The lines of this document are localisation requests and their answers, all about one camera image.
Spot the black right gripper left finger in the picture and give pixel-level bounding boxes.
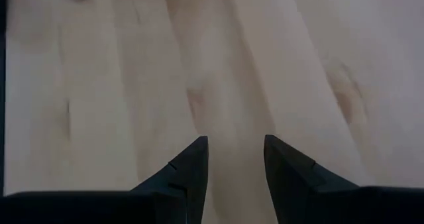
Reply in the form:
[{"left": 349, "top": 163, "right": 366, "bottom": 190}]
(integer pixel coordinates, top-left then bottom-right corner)
[{"left": 132, "top": 136, "right": 209, "bottom": 224}]

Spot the black aluminium table frame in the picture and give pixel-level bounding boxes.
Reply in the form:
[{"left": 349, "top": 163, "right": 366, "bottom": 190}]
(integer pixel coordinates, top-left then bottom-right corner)
[{"left": 0, "top": 0, "right": 7, "bottom": 198}]

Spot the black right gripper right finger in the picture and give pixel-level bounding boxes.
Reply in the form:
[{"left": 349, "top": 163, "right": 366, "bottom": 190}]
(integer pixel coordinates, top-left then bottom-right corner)
[{"left": 264, "top": 135, "right": 360, "bottom": 224}]

